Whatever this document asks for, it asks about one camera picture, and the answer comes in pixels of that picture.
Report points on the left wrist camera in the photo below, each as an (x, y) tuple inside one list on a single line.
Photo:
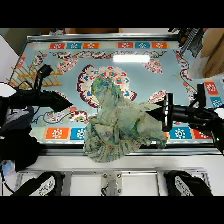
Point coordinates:
[(43, 73)]

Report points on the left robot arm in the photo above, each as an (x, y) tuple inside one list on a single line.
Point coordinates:
[(23, 98)]

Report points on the brown clothes hanger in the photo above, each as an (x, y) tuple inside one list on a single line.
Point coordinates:
[(40, 78)]

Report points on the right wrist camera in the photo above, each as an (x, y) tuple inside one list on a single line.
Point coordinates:
[(200, 95)]

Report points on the cardboard box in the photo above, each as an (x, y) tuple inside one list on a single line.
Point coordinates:
[(213, 50)]

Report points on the green blue floral garment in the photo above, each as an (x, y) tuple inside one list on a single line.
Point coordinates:
[(116, 130)]

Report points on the bunch of black hangers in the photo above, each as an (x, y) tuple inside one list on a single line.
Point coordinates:
[(191, 40)]

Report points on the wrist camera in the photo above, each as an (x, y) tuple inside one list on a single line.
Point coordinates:
[(43, 73), (200, 95)]

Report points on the black garment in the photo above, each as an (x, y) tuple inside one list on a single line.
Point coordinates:
[(20, 150)]

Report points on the silver frame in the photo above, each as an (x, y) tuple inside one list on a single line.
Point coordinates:
[(140, 163)]

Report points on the grey garment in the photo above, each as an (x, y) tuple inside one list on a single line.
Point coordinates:
[(18, 116)]

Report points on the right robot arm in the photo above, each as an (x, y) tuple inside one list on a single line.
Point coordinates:
[(200, 116)]

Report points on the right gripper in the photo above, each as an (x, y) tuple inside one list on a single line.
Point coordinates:
[(168, 111)]

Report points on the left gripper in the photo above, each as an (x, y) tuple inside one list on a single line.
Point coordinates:
[(55, 100)]

